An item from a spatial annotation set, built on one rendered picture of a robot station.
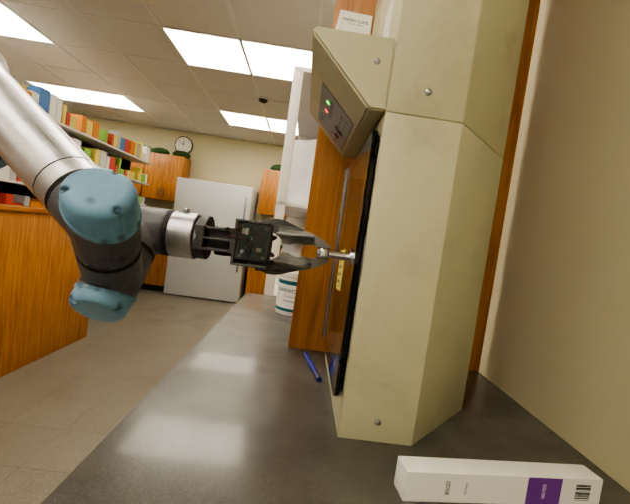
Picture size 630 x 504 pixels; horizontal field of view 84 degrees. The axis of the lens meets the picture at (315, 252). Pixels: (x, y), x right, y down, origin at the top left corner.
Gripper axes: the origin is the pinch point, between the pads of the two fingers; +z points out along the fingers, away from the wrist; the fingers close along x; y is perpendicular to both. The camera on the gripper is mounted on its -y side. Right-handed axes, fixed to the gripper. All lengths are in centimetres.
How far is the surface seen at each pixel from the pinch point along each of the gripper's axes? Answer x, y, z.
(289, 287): -13, -59, -6
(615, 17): 51, -4, 49
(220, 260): -35, -479, -125
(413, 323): -8.2, 10.4, 13.9
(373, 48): 28.9, 12.0, 2.6
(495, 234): 10, -26, 44
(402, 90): 23.9, 11.8, 7.4
